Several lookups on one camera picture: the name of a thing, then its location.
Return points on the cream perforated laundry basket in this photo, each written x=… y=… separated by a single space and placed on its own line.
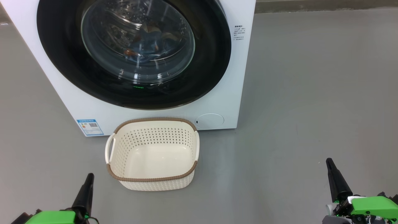
x=155 y=183

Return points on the dark round washing machine door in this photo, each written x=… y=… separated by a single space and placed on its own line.
x=211 y=62

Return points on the blue cartoon print clothes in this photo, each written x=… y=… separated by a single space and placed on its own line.
x=155 y=46

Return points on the round white filter cover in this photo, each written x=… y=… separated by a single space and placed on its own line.
x=211 y=121

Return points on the stainless steel washer drum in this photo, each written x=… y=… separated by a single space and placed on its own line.
x=118 y=31

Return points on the small instruction text label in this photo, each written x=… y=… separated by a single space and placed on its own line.
x=239 y=32

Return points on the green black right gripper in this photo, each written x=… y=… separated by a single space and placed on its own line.
x=373 y=205

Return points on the white front-load washing machine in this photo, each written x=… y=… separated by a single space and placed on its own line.
x=217 y=102

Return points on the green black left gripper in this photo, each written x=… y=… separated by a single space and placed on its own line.
x=49 y=217

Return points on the blue energy label sticker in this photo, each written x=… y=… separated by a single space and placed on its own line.
x=90 y=127

